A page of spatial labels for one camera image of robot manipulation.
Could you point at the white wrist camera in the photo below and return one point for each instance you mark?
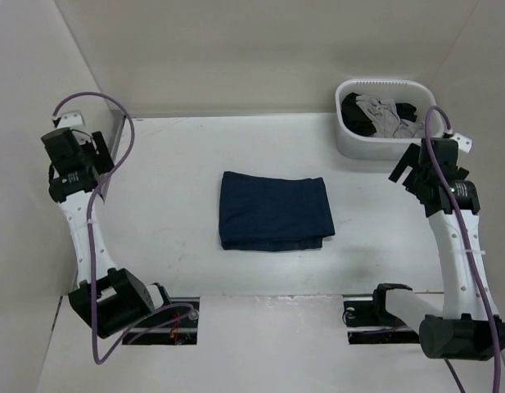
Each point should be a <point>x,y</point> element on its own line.
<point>464,143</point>
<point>71,120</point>

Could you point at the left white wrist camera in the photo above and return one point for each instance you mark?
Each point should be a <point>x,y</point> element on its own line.
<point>71,120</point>

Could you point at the grey white garment in basket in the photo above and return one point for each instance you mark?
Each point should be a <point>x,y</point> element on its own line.
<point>391,119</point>

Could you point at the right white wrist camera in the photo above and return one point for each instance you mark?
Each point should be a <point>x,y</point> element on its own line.
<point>464,143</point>

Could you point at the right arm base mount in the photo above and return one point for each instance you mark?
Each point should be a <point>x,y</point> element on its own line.
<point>365,326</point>

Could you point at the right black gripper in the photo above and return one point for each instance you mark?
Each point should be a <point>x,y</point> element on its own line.
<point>410,159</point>

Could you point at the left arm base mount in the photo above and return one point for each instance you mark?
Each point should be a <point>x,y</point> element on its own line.
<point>157,330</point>

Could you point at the left aluminium table rail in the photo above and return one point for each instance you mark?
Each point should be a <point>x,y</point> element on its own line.
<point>113,146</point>

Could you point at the dark blue denim trousers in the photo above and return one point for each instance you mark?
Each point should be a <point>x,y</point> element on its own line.
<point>273,214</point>

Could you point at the white plastic laundry basket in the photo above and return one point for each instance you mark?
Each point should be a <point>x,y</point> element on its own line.
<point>354,146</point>

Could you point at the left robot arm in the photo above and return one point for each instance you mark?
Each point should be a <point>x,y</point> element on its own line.
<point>106,297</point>

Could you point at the black garment in basket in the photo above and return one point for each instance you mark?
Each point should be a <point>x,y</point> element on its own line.
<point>354,119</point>

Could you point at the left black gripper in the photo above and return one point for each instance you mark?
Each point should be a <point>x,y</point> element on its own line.
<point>102,155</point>

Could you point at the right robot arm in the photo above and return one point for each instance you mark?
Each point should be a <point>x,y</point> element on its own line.
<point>461,329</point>

